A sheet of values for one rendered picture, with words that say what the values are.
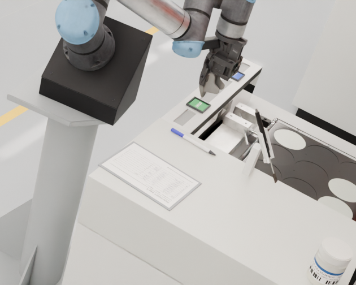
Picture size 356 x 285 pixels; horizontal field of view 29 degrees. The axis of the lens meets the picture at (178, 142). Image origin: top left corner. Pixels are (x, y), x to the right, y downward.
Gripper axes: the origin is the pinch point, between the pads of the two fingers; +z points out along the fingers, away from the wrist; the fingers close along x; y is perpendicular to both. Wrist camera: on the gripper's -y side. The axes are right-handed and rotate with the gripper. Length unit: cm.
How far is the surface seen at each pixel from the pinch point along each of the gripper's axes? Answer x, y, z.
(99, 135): 89, -69, 101
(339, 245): -40, 52, -5
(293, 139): 17.3, 27.0, 10.7
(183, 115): -7.7, -0.4, 5.0
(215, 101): 6.2, 3.0, 4.6
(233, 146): 1.6, 13.9, 12.6
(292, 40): 290, -37, 101
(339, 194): 2.5, 46.7, 10.6
